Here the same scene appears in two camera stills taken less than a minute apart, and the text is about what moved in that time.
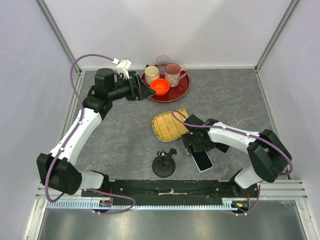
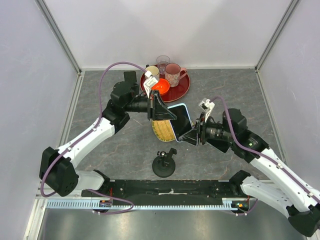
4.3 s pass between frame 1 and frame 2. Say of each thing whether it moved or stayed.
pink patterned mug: stayed
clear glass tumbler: stayed
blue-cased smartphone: moved
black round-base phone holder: stayed
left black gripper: moved
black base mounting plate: stayed
